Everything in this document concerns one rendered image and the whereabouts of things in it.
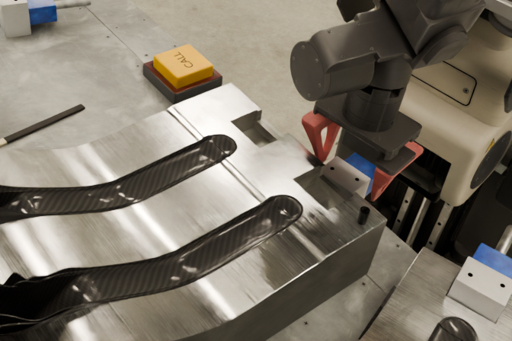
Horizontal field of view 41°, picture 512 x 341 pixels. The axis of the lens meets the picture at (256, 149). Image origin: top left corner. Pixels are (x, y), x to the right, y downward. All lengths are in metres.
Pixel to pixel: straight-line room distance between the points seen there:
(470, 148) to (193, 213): 0.45
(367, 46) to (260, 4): 2.12
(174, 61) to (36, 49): 0.21
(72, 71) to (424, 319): 0.58
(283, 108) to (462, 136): 1.30
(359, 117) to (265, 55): 1.76
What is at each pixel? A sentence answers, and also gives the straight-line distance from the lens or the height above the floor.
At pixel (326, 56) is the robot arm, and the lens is 0.61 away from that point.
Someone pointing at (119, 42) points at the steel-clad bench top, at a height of 0.80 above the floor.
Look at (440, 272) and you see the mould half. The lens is 0.73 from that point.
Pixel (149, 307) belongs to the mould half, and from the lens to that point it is 0.58.
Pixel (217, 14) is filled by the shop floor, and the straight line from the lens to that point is 2.65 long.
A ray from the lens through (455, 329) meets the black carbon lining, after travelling 0.70.
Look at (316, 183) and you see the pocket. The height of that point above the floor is 0.86.
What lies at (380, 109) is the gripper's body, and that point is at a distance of 0.70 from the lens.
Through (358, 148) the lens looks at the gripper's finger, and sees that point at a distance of 0.73.
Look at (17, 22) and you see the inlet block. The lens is 1.05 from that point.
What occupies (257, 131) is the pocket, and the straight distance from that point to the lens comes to 0.81.
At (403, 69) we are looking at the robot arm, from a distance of 0.68.
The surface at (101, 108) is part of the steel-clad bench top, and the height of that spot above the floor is 0.80.
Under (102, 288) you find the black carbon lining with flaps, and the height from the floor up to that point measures 0.91.
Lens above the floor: 1.39
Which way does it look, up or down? 42 degrees down
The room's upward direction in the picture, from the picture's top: 9 degrees clockwise
